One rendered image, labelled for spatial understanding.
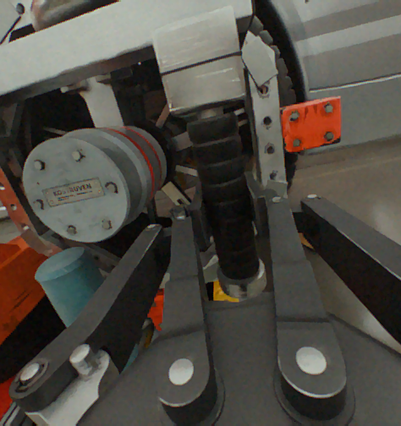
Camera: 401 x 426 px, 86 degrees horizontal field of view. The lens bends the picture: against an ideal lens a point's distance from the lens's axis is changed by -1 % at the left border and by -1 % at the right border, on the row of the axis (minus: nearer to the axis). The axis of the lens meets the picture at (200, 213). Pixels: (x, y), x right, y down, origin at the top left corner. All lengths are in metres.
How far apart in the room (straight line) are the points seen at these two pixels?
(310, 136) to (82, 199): 0.34
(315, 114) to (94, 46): 0.31
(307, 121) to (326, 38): 0.33
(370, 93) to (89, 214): 0.68
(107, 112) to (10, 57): 0.20
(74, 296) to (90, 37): 0.34
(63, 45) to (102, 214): 0.16
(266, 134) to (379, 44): 0.43
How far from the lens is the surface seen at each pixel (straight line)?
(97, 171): 0.27
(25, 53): 0.24
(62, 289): 0.42
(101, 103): 0.42
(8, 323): 0.78
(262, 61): 0.38
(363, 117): 0.73
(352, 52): 0.72
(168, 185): 0.51
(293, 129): 0.39
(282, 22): 0.68
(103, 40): 0.21
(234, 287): 0.20
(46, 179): 0.30
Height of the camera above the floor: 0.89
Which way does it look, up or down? 22 degrees down
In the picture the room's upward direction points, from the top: 14 degrees counter-clockwise
